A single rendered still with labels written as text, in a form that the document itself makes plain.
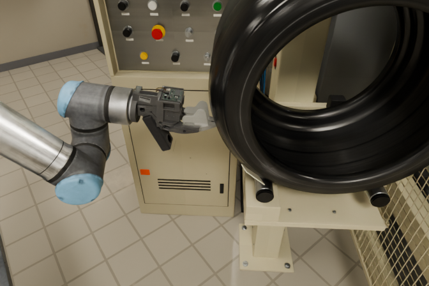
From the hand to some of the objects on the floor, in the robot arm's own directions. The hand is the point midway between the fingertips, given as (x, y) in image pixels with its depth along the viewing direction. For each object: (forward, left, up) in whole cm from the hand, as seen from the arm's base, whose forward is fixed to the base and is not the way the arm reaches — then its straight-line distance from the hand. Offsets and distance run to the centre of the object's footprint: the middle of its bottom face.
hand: (214, 125), depth 76 cm
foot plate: (+37, +10, -105) cm, 112 cm away
